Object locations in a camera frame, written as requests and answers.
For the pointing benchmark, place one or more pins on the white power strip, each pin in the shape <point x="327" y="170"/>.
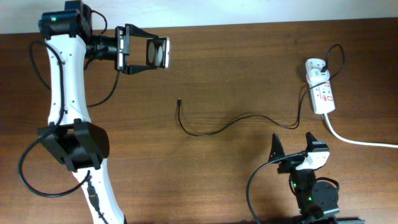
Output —
<point x="321" y="94"/>

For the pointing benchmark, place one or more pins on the black smartphone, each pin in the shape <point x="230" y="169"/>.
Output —
<point x="158" y="52"/>

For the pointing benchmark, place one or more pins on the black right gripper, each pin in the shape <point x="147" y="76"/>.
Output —
<point x="277" y="150"/>

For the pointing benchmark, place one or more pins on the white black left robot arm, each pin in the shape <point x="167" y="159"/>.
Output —
<point x="71" y="137"/>

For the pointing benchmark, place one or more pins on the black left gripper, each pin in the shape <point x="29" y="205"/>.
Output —
<point x="124" y="50"/>

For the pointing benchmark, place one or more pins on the white usb charger adapter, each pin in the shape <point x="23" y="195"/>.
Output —
<point x="316" y="76"/>

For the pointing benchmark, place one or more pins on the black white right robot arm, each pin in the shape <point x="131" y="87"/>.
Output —
<point x="317" y="197"/>

